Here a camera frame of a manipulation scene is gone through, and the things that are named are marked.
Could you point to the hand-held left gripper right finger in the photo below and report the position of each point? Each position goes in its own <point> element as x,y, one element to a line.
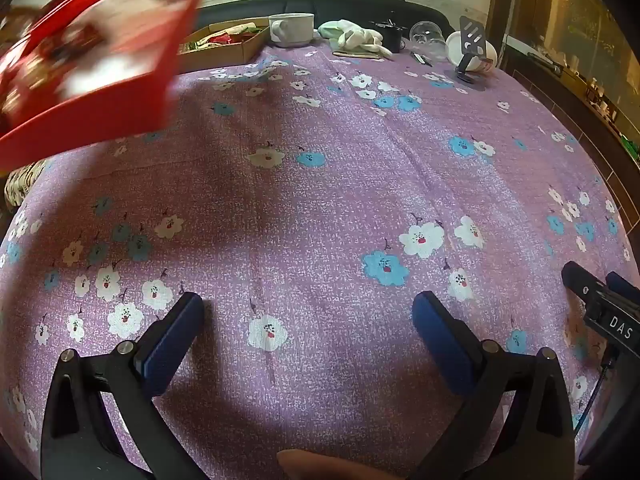
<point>442,345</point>

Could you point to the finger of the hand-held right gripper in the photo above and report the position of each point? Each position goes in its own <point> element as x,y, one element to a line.
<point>577,280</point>
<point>624,286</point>

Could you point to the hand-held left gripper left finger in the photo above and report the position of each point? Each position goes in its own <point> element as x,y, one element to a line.
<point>172,340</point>

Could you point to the red gift box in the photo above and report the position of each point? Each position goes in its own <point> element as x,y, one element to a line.
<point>100,55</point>

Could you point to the person's left hand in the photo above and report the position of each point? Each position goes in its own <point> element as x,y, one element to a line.
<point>320,467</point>

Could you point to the purple floral cloth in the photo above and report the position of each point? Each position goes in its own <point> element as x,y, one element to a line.
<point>320,200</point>

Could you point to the floral patterned cushion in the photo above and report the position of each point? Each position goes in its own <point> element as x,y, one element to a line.
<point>22,182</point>

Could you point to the wooden display cabinet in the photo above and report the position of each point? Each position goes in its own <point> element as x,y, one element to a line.
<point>575,30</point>

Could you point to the white paper bowl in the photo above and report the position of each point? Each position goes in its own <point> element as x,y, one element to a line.
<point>457,47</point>

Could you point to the black phone stand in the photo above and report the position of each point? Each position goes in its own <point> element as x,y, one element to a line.
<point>472,35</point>

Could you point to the clear plastic cup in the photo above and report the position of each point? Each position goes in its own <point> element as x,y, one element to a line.
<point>427,35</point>

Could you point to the cardboard box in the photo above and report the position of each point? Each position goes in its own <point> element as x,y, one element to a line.
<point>235,50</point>

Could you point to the tan booklet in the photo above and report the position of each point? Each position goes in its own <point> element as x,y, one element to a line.
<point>357,54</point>

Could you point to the black small box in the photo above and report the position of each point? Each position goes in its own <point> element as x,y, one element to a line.
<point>392,37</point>

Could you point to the white and green cloth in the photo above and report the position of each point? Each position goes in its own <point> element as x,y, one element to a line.
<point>352,35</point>

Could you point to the white mug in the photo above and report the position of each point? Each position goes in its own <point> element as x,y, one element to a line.
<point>292,30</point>

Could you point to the black leather sofa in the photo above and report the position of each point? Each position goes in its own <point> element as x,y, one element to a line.
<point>350,7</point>

